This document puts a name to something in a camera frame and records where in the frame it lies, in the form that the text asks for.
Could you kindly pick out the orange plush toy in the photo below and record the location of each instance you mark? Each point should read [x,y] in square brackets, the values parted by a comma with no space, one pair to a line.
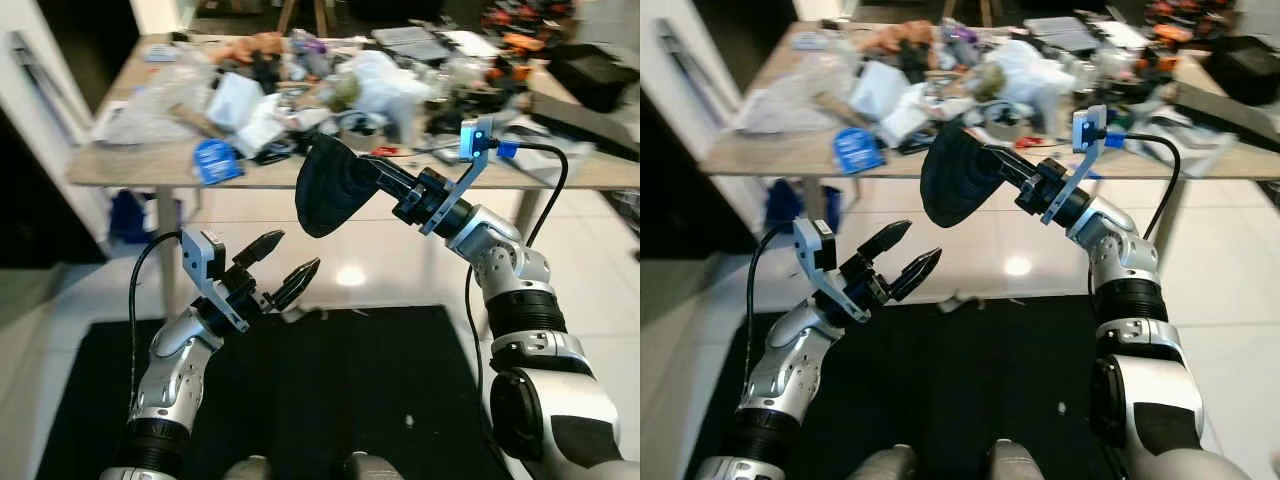
[250,47]
[895,38]

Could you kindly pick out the grey robot right foot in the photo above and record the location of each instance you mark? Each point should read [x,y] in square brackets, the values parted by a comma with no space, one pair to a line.
[375,468]
[1020,462]

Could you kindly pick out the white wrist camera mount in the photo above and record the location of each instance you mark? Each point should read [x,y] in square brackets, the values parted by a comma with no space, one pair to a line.
[815,242]
[476,140]
[1088,128]
[203,252]

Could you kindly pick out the grey laptop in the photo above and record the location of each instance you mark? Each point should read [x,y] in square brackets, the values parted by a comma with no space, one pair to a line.
[410,42]
[1060,32]

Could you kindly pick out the dark rug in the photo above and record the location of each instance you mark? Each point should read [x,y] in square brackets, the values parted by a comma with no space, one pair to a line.
[350,400]
[980,400]

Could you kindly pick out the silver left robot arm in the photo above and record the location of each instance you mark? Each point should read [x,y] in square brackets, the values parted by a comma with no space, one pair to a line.
[790,365]
[170,370]

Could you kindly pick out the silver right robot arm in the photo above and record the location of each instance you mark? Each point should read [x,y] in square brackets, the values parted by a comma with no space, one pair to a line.
[1125,260]
[510,270]

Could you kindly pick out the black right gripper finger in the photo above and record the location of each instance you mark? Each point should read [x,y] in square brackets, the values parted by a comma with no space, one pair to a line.
[390,172]
[1013,161]
[1011,177]
[388,189]

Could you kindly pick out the dark grey flat board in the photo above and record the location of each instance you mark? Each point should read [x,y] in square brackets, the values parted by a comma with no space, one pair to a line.
[1230,118]
[590,125]

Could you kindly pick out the grey robot foot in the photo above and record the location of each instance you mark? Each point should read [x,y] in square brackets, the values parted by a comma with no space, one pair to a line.
[375,468]
[890,465]
[248,470]
[1020,462]

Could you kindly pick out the black cloth pouch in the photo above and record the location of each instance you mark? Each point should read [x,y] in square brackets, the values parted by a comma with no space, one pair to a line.
[960,175]
[335,185]

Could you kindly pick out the blue round label pack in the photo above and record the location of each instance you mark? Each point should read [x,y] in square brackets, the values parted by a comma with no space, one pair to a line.
[217,162]
[858,150]

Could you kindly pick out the grey work table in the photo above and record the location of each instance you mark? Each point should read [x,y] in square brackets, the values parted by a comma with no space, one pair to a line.
[760,165]
[120,170]

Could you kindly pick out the blue bin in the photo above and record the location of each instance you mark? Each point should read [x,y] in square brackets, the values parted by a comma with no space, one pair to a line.
[130,215]
[785,210]

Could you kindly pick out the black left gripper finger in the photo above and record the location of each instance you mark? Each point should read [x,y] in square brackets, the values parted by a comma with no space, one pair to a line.
[916,275]
[258,250]
[296,283]
[884,241]

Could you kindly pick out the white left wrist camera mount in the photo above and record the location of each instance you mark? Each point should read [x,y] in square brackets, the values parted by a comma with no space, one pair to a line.
[203,252]
[815,242]

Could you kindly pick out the white door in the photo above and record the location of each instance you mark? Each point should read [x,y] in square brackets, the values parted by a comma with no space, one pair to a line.
[680,110]
[40,130]

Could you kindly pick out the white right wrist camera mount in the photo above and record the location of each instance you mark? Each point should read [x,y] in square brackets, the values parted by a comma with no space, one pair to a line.
[476,140]
[1088,128]

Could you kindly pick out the black box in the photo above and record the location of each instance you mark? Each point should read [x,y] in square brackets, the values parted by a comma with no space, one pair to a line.
[595,75]
[1245,68]

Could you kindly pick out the large clear plastic bag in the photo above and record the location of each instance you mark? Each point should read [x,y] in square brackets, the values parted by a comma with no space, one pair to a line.
[785,105]
[140,115]

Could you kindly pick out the grey robot left foot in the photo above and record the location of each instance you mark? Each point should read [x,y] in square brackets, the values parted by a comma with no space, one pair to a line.
[248,470]
[890,465]

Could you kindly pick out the white flat packet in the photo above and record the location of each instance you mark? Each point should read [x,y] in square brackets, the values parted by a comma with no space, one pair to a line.
[232,100]
[878,90]

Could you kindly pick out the white crumpled plastic bag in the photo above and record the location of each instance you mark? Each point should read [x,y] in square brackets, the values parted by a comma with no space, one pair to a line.
[1030,75]
[385,85]

